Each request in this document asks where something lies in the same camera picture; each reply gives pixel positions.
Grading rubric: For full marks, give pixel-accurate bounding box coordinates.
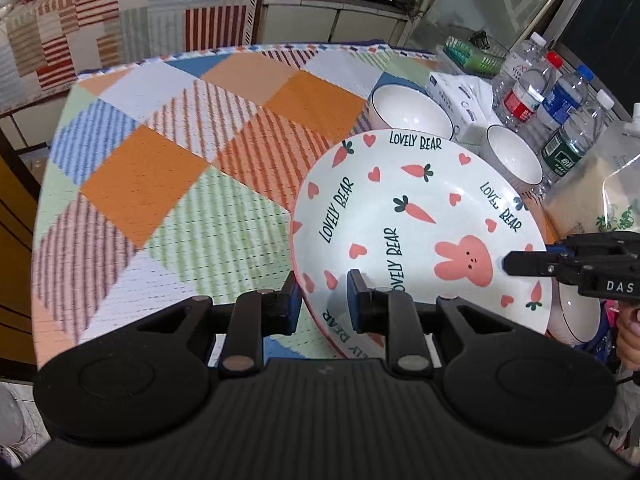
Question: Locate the white bowl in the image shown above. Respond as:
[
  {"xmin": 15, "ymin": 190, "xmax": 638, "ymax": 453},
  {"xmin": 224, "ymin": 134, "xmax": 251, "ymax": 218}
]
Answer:
[
  {"xmin": 368, "ymin": 84, "xmax": 454, "ymax": 140},
  {"xmin": 480, "ymin": 125, "xmax": 544, "ymax": 193},
  {"xmin": 548, "ymin": 282, "xmax": 601, "ymax": 347}
]

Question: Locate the pink bunny carrot plate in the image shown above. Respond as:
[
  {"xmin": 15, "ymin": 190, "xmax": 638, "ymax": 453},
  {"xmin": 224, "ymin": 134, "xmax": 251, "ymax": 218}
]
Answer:
[{"xmin": 290, "ymin": 129, "xmax": 552, "ymax": 359}]

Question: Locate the person right hand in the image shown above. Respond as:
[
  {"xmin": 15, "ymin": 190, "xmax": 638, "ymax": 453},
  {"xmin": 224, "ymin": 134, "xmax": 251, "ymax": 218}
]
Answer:
[{"xmin": 616, "ymin": 301, "xmax": 640, "ymax": 372}]

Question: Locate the rice bag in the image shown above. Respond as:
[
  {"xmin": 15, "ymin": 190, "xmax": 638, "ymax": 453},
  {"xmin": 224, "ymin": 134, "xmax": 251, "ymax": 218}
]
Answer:
[{"xmin": 544, "ymin": 103, "xmax": 640, "ymax": 237}]

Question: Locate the green label water bottle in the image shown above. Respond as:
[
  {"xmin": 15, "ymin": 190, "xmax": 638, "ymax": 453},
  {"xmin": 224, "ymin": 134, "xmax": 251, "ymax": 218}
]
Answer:
[{"xmin": 538, "ymin": 89, "xmax": 615, "ymax": 186}]

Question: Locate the blue cap water bottle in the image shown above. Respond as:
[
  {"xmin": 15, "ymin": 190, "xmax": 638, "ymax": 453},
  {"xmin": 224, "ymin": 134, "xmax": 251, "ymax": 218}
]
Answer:
[{"xmin": 532, "ymin": 64, "xmax": 594, "ymax": 151}]

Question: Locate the red cap water bottle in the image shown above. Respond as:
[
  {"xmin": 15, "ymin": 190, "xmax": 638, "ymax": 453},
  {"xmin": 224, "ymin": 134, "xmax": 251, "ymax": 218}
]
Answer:
[{"xmin": 496, "ymin": 51, "xmax": 563, "ymax": 132}]

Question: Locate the patchwork tablecloth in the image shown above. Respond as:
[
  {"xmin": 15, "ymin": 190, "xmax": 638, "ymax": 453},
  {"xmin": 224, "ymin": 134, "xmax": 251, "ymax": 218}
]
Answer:
[{"xmin": 32, "ymin": 44, "xmax": 435, "ymax": 363}]

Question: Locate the white tissue pack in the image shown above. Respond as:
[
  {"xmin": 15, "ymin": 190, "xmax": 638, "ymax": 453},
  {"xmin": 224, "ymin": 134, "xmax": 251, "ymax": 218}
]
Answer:
[{"xmin": 425, "ymin": 72, "xmax": 502, "ymax": 146}]

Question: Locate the clear white cap bottle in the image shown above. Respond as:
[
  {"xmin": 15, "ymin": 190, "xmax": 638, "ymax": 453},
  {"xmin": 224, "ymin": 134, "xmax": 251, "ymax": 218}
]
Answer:
[{"xmin": 491, "ymin": 32, "xmax": 548, "ymax": 107}]

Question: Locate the green item plastic container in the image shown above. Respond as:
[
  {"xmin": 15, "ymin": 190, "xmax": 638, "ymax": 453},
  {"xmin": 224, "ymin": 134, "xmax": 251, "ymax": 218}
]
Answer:
[{"xmin": 442, "ymin": 36, "xmax": 504, "ymax": 78}]

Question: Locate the orange wooden chair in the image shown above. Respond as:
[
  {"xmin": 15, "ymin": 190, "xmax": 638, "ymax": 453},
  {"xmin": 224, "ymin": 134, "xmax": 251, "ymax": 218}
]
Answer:
[{"xmin": 1, "ymin": 138, "xmax": 40, "ymax": 370}]

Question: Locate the striped counter cloth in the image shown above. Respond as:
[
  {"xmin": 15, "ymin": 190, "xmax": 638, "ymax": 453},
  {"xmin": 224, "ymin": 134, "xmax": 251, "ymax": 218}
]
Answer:
[{"xmin": 1, "ymin": 0, "xmax": 257, "ymax": 113}]

